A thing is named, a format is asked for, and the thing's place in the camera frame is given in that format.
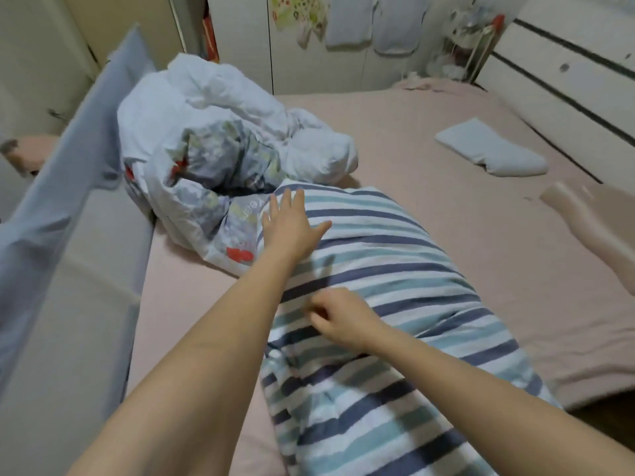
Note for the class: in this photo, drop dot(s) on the person's right hand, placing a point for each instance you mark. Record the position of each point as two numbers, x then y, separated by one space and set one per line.
350 322

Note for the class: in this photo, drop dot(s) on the person's left hand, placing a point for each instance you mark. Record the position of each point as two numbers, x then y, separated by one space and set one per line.
290 232

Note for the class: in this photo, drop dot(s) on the person's left middle finger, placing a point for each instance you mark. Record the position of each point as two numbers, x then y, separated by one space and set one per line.
287 204

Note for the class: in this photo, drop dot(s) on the person's left thumb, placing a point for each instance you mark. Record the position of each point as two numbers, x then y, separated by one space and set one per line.
320 231

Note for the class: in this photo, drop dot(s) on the person's right fingers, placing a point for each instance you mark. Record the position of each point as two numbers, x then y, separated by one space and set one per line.
322 312

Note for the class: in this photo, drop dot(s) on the person's left little finger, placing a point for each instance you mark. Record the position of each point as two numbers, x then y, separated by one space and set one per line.
266 222

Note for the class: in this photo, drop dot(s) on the blue white striped blanket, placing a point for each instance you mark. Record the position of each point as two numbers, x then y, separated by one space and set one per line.
387 272

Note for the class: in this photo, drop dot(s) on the person's right forearm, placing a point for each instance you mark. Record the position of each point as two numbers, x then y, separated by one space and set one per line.
496 416

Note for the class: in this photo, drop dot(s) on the person's left forearm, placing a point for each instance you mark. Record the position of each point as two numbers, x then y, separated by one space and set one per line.
198 371

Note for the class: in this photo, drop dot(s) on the crumpled white printed duvet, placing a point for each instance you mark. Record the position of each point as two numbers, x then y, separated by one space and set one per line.
223 143

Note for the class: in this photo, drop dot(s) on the pink bed sheet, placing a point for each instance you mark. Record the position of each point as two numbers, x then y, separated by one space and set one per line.
446 203

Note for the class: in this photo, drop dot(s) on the white wardrobe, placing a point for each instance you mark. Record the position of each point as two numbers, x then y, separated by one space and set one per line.
248 39

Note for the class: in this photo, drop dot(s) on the red hanging decoration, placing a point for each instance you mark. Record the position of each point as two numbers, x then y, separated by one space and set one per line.
211 37

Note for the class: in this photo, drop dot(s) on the folded light blue cloth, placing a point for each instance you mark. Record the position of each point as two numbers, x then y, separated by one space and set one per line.
491 149

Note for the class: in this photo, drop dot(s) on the hanging floral printed cloth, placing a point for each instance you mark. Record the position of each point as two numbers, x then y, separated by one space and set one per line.
297 14

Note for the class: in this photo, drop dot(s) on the hanging light blue garment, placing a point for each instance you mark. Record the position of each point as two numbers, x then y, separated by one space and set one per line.
399 24
350 19

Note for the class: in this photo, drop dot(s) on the white rack with items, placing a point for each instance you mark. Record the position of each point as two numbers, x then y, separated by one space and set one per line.
464 44

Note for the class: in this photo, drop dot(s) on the beige door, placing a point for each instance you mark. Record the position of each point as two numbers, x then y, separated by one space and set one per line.
129 24

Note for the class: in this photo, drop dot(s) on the beige doll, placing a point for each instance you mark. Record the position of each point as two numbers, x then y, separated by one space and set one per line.
600 227

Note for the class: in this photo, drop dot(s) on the white headboard with black stripes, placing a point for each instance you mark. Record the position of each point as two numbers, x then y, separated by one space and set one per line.
570 69

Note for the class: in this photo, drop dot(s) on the grey blue bed rail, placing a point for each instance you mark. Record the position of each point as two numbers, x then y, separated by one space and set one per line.
64 203

